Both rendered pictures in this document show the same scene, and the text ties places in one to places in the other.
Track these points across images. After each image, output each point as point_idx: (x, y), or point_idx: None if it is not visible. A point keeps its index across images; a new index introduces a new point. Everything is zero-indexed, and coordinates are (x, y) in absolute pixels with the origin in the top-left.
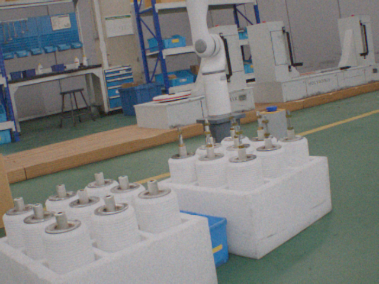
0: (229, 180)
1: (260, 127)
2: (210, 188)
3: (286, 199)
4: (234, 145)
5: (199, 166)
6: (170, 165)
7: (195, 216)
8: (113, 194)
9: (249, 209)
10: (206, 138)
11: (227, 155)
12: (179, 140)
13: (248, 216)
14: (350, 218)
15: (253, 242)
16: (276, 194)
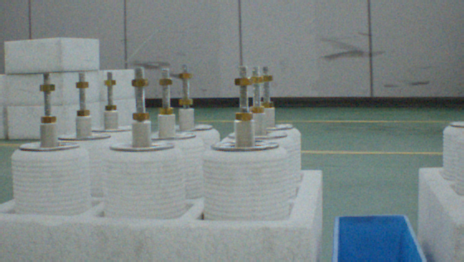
0: (297, 163)
1: (87, 109)
2: (303, 186)
3: None
4: (174, 131)
5: (294, 147)
6: (286, 165)
7: (427, 170)
8: None
9: (321, 193)
10: (148, 122)
11: (201, 148)
12: (248, 102)
13: (321, 206)
14: None
15: (321, 250)
16: None
